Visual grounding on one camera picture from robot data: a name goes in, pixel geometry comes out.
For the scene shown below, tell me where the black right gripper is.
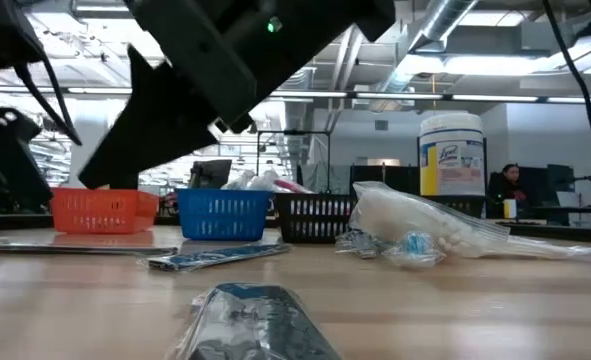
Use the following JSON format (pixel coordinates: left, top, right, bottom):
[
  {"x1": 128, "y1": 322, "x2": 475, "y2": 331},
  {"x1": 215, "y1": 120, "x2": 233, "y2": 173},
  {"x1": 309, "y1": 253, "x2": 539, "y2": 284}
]
[{"x1": 77, "y1": 0, "x2": 396, "y2": 191}]

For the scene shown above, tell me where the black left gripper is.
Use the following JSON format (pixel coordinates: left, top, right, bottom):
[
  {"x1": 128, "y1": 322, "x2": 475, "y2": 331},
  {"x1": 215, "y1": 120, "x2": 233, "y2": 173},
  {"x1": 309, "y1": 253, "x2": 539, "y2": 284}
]
[{"x1": 0, "y1": 0, "x2": 45, "y2": 75}]

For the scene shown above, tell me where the bag of white cotton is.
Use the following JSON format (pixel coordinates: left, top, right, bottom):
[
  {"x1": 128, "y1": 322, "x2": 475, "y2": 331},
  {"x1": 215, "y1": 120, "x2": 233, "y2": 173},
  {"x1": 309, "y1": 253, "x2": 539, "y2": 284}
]
[
  {"x1": 221, "y1": 169, "x2": 257, "y2": 191},
  {"x1": 247, "y1": 169, "x2": 282, "y2": 192}
]

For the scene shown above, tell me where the blue plastic basket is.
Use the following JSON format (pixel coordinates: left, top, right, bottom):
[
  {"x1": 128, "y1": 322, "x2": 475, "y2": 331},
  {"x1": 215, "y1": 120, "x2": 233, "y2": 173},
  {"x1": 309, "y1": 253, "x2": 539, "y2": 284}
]
[{"x1": 176, "y1": 188, "x2": 273, "y2": 242}]

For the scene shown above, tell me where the bagged black comb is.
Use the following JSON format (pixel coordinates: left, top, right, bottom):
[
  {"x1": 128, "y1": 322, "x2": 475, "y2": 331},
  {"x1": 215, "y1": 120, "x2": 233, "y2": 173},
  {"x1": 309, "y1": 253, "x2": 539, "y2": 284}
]
[
  {"x1": 167, "y1": 283, "x2": 344, "y2": 360},
  {"x1": 146, "y1": 243, "x2": 293, "y2": 273}
]

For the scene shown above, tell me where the bagged grey comb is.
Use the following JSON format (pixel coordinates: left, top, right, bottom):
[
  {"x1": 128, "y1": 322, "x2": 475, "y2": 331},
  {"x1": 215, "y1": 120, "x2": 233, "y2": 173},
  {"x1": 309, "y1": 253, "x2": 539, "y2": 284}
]
[{"x1": 0, "y1": 242, "x2": 180, "y2": 257}]

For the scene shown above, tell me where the bag of cotton swabs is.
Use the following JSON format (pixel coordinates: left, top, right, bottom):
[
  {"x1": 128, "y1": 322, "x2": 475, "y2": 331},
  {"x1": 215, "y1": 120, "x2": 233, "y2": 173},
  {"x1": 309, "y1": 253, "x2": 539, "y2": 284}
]
[{"x1": 347, "y1": 180, "x2": 591, "y2": 261}]

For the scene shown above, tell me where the small bagged blue floss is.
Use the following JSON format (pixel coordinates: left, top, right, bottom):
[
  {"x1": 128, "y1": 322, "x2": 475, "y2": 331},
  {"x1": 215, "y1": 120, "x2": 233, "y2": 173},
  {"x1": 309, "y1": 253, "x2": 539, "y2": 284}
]
[{"x1": 381, "y1": 230, "x2": 447, "y2": 270}]

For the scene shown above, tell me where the white building column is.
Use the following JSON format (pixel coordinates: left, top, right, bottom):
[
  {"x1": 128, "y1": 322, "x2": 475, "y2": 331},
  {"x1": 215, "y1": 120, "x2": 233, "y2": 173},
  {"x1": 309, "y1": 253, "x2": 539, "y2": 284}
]
[{"x1": 68, "y1": 99, "x2": 126, "y2": 190}]

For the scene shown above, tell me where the black computer monitor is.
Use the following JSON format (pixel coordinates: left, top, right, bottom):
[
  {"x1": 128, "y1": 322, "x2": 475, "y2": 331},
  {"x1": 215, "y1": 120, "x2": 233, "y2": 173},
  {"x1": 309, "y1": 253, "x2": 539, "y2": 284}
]
[{"x1": 188, "y1": 159, "x2": 233, "y2": 190}]

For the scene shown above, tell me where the orange plastic basket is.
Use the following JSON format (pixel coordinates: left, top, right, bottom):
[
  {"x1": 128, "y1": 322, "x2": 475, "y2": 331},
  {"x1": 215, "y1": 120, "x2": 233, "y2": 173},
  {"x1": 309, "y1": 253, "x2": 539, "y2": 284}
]
[{"x1": 49, "y1": 188, "x2": 160, "y2": 235}]

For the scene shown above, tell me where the dark grey partition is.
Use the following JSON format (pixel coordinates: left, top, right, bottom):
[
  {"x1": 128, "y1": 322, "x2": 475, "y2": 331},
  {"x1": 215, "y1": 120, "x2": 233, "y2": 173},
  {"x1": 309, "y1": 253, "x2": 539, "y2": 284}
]
[{"x1": 295, "y1": 163, "x2": 421, "y2": 196}]

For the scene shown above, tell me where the small bagged grey item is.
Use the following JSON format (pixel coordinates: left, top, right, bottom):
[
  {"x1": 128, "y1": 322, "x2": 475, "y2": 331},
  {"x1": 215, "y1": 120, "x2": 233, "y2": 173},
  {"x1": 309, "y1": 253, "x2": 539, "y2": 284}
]
[{"x1": 334, "y1": 228, "x2": 392, "y2": 260}]

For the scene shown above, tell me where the overhead light strip bar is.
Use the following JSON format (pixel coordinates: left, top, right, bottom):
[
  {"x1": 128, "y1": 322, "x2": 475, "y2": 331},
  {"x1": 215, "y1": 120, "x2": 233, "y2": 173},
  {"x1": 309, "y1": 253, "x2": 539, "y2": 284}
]
[{"x1": 0, "y1": 85, "x2": 591, "y2": 105}]

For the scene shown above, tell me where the Lysol wipes canister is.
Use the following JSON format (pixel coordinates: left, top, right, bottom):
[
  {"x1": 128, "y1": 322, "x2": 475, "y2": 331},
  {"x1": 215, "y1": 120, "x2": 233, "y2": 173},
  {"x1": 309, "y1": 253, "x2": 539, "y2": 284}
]
[{"x1": 418, "y1": 113, "x2": 487, "y2": 198}]

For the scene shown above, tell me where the person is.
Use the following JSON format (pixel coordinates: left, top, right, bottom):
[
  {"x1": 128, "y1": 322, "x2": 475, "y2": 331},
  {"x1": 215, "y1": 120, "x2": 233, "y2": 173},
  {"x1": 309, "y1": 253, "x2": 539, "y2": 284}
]
[{"x1": 487, "y1": 163, "x2": 529, "y2": 204}]

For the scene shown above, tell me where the black desk monitor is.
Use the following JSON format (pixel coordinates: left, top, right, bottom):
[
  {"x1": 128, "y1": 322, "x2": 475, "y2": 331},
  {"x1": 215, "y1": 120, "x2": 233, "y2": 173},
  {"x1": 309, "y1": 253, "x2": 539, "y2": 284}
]
[{"x1": 537, "y1": 163, "x2": 576, "y2": 195}]

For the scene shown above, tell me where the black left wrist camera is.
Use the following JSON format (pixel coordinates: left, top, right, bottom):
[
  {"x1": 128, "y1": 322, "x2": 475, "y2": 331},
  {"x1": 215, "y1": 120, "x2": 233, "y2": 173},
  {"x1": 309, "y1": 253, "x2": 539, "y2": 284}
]
[{"x1": 0, "y1": 106, "x2": 55, "y2": 215}]

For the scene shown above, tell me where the silver ventilation duct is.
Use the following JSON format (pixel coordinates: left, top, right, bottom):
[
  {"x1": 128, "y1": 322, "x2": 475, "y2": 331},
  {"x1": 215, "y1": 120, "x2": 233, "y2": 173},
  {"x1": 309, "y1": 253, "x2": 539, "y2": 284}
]
[
  {"x1": 269, "y1": 64, "x2": 321, "y2": 174},
  {"x1": 369, "y1": 0, "x2": 479, "y2": 112}
]

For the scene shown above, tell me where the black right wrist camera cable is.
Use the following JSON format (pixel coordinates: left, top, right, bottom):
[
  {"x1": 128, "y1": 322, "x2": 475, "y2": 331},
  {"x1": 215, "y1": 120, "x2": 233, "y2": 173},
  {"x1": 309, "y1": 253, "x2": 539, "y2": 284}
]
[{"x1": 541, "y1": 0, "x2": 591, "y2": 187}]

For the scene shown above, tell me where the black aluminium table frame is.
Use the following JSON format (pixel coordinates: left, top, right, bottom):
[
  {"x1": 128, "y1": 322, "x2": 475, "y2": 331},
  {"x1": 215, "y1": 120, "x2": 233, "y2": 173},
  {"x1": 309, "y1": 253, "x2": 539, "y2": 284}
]
[{"x1": 0, "y1": 213, "x2": 591, "y2": 247}]

